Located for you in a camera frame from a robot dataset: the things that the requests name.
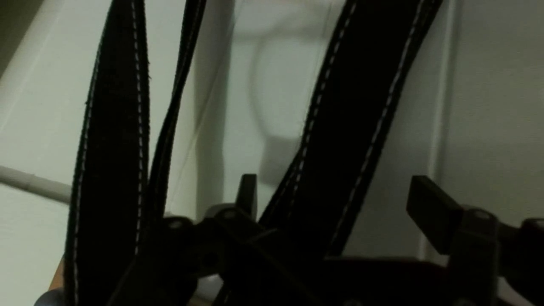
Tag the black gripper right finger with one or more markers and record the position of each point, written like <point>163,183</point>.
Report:
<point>433,212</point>

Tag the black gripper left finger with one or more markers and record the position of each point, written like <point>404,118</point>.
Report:
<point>246,195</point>

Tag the black tote bag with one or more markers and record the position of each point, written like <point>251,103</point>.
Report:
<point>124,251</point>

